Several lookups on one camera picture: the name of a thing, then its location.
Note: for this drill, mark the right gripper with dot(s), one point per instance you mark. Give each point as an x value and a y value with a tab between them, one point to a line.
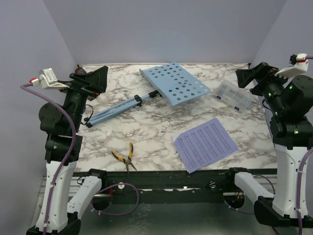
259	76

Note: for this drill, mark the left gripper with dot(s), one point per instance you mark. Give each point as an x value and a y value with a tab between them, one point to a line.
92	84

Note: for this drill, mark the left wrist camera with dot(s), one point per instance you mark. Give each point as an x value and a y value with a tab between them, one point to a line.
48	80

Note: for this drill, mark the yellow handled needle-nose pliers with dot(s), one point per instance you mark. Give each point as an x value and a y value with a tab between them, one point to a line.
128	160

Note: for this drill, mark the sheet music page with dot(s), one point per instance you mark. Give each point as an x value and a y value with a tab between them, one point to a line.
204	145

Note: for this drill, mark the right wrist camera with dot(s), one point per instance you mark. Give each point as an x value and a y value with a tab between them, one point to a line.
298	65

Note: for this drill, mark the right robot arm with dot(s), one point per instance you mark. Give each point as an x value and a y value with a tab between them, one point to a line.
289	95

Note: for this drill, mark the clear plastic compartment box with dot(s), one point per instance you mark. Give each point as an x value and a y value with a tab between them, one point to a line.
233	96

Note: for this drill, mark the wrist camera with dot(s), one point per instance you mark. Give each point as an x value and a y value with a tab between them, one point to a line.
48	80
298	65

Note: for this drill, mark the light blue music stand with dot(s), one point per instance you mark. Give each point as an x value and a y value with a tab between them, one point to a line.
171	81

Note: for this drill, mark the brown wooden metronome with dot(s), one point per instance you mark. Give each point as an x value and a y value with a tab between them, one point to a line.
79	70

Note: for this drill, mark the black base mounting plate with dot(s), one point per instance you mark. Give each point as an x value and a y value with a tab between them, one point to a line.
167	187

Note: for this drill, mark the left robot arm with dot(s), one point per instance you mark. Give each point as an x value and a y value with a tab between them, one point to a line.
60	214

